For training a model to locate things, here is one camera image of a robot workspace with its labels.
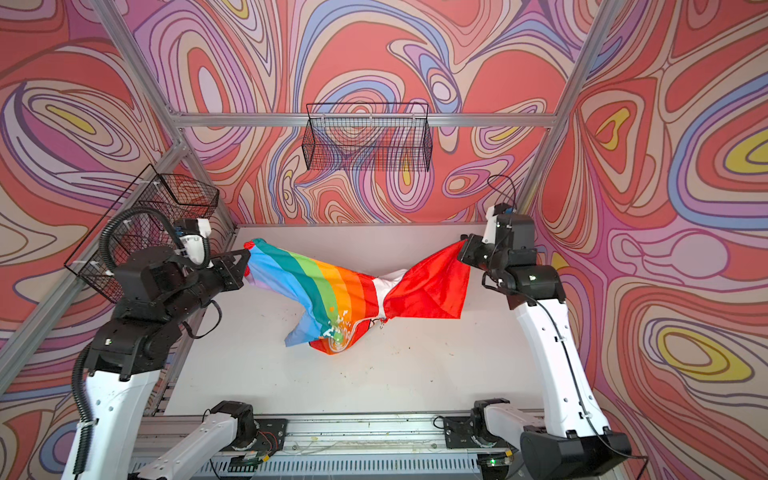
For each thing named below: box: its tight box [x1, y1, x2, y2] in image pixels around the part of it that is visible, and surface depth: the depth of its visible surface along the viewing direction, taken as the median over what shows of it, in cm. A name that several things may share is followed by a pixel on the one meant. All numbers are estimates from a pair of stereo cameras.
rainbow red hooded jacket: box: [243, 238, 471, 354], surface depth 74 cm
